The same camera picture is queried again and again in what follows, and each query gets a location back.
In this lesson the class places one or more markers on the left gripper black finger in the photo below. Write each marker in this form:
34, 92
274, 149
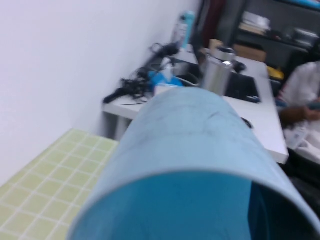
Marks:
280, 220

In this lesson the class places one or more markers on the light blue plastic cup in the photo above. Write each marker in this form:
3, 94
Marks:
187, 140

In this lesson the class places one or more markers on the white desk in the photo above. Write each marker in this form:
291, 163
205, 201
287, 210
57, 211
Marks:
252, 120

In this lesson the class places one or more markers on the person in white shirt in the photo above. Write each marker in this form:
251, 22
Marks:
302, 85

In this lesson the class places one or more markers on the black laptop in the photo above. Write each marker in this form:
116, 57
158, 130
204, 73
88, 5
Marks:
242, 87

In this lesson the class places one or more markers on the yellow bag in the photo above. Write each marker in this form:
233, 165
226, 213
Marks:
275, 73

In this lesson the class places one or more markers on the stainless steel tumbler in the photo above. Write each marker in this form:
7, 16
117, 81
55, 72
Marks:
216, 75

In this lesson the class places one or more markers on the brown cardboard box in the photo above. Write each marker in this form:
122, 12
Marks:
250, 52

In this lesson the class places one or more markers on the dark metal shelf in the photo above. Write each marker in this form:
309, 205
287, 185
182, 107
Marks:
275, 40

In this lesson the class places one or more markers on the blue plastic packet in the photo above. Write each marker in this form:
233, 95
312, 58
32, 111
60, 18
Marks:
162, 77

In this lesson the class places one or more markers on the stack of papers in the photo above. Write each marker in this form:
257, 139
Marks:
256, 22

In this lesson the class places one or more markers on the dark red cloth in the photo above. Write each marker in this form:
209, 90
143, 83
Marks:
212, 22

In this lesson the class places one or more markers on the tall teal bottle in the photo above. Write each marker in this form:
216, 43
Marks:
185, 27

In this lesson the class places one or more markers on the green grid pattern table mat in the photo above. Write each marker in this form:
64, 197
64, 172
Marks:
50, 180

